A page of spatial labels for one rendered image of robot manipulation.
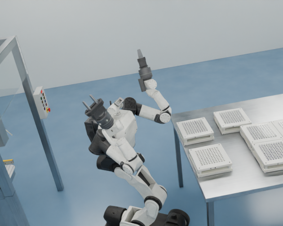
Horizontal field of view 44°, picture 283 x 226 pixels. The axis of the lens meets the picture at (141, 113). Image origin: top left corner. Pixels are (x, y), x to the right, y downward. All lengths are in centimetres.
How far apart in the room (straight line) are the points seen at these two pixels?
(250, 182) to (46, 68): 443
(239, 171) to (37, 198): 223
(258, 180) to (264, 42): 448
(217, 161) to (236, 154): 23
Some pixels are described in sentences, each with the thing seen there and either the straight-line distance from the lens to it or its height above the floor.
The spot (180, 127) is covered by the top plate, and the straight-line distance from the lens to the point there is 286.
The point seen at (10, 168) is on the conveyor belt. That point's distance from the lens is 291.
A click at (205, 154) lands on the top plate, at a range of 256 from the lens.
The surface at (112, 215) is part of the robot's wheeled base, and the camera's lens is 302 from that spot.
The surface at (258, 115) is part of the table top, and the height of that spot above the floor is 85.
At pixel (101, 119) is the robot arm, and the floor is 151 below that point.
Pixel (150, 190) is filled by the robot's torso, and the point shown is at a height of 71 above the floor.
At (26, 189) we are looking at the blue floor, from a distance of 412.
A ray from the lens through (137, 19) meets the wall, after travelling 589.
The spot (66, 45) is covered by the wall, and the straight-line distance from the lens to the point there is 598.
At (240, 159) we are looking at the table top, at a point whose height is 85.
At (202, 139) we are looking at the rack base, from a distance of 279.
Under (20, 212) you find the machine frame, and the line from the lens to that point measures 281.
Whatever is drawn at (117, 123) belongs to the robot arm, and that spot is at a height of 144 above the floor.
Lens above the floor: 249
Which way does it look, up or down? 30 degrees down
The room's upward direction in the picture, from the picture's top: 8 degrees counter-clockwise
